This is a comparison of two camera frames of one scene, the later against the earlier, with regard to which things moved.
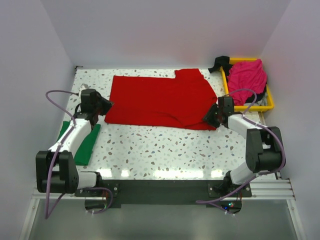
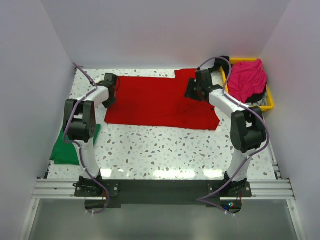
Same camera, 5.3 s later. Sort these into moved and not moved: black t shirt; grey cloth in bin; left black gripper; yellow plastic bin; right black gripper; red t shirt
Moved: right black gripper; left black gripper
Not moved: grey cloth in bin; black t shirt; yellow plastic bin; red t shirt
